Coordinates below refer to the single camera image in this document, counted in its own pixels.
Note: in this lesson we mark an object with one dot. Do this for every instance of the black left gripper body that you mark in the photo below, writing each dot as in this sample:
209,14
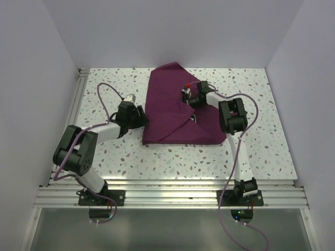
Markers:
134,121

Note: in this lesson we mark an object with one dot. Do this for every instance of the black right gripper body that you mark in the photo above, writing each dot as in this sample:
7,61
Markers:
195,102

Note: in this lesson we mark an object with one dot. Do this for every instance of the stainless steel tray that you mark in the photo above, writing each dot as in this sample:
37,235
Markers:
193,118

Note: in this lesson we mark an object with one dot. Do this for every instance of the purple cloth mat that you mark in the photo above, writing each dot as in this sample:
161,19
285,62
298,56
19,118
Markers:
169,118

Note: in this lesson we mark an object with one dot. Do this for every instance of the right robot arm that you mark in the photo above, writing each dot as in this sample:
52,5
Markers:
234,123

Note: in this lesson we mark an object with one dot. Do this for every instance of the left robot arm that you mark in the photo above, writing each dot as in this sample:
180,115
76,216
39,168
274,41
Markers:
75,152

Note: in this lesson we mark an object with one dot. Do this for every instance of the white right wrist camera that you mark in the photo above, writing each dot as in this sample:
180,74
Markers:
187,90

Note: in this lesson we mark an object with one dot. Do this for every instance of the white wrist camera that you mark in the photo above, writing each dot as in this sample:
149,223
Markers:
187,90
130,98

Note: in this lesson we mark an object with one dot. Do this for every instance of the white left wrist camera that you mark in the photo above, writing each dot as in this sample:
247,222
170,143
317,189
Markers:
130,98

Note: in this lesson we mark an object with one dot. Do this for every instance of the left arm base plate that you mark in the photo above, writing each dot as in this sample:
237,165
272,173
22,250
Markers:
86,198

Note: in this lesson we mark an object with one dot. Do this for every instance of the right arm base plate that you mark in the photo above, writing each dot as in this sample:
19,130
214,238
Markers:
229,199

